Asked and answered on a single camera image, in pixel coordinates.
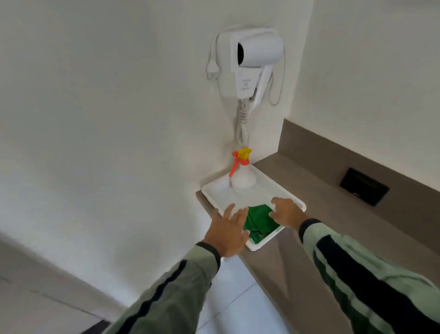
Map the person's right hand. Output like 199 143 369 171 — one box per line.
269 197 308 231

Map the person's left hand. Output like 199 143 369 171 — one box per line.
202 204 250 258

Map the person's right forearm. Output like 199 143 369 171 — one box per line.
298 218 440 334

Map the person's left forearm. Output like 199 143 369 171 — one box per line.
103 242 221 334

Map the green cloth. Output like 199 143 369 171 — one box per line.
243 204 281 245

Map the white spray bottle red trigger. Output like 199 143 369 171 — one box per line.
228 147 258 189

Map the white rectangular tray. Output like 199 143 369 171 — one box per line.
201 164 307 252

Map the white hair dryer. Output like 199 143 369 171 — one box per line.
237 33 285 115

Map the white coiled cord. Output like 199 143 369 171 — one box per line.
235 99 251 147

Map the black wall socket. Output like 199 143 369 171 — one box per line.
339 167 390 207

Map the white hair dryer wall holder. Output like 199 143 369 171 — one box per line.
215 28 280 100

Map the white power plug with cord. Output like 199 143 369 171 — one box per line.
206 24 287 107

